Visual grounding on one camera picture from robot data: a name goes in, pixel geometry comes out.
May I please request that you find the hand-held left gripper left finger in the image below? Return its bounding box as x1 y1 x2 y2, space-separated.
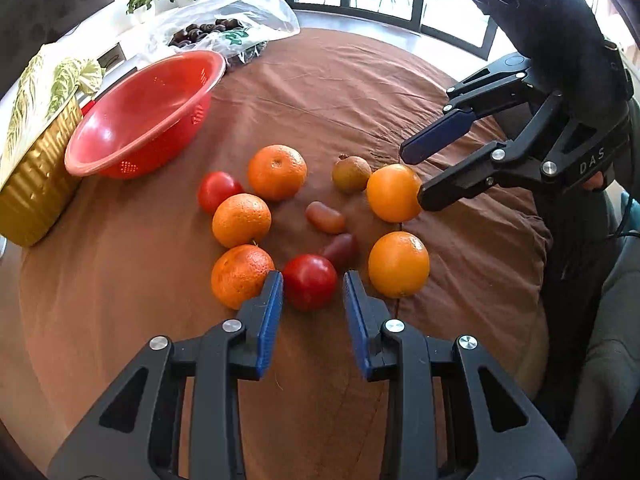
47 270 285 480

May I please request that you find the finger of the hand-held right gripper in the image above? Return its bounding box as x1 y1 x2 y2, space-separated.
416 91 568 212
399 52 540 165

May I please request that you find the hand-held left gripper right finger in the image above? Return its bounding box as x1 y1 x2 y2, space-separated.
342 270 578 480

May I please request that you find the orange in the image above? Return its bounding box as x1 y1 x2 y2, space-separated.
368 231 431 298
211 193 273 249
247 144 308 202
366 163 424 223
210 244 276 310

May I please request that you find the round red tomato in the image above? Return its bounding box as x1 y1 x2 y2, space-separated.
197 171 245 214
281 254 339 312

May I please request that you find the oblong plum tomato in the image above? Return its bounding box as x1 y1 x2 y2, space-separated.
321 233 360 267
305 201 347 235

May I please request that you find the small brown round fruit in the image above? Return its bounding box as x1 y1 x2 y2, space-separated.
332 154 373 194

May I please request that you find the red plastic colander basket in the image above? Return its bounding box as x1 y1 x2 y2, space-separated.
64 50 227 180

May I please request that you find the person's grey clothing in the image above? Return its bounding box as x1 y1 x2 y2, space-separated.
537 190 640 468

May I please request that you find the clear plastic bag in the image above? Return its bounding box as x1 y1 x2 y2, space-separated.
145 0 301 68

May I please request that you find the pile of dark chestnuts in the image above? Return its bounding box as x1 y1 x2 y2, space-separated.
167 17 241 48

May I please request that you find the gold foil container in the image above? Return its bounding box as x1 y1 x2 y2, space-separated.
0 95 85 247

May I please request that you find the napa cabbage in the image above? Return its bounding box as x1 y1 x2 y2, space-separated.
0 45 106 173

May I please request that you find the black cable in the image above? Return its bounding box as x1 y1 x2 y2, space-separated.
602 192 640 241

